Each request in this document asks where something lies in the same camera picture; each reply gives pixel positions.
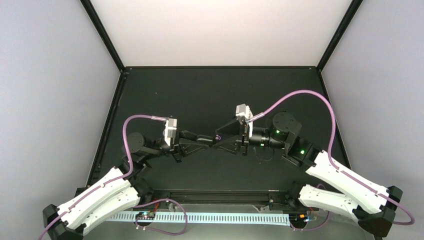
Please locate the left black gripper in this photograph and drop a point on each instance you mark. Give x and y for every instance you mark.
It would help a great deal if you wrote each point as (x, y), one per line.
(181, 147)

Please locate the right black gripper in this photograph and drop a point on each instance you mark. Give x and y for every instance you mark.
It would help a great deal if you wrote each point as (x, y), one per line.
(240, 128)

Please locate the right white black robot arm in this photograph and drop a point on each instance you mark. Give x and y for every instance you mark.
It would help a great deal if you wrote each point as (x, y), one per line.
(370, 205)

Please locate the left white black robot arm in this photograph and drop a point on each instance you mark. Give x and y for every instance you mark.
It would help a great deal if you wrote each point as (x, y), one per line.
(122, 187)

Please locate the left electronics board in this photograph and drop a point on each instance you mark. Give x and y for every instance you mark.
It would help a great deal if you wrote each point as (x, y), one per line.
(145, 216)

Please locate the electronics board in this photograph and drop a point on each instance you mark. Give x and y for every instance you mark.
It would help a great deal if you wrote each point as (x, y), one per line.
(296, 218)
(145, 216)

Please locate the right electronics board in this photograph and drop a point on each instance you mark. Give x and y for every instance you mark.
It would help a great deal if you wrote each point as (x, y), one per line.
(296, 218)

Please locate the clear plastic sheet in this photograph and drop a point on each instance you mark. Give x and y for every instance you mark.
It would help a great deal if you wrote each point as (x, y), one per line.
(327, 226)

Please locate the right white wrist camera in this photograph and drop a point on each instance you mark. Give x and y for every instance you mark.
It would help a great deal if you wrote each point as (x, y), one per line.
(243, 113)

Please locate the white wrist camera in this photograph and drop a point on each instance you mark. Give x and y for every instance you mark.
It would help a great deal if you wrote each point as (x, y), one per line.
(170, 131)
(243, 113)

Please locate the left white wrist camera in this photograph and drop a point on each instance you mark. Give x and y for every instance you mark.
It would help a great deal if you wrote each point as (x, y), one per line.
(170, 131)

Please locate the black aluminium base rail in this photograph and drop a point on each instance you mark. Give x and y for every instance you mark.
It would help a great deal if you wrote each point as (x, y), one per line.
(228, 197)

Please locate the white slotted cable duct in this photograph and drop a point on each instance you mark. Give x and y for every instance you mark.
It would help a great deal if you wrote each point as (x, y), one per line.
(278, 219)

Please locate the right black frame post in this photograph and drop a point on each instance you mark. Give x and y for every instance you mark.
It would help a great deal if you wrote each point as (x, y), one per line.
(338, 34)

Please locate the black frame post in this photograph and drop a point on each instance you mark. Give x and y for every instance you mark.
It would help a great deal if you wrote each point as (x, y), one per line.
(102, 32)
(338, 34)

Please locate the left black frame post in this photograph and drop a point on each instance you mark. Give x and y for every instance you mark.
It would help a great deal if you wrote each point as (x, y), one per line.
(102, 32)

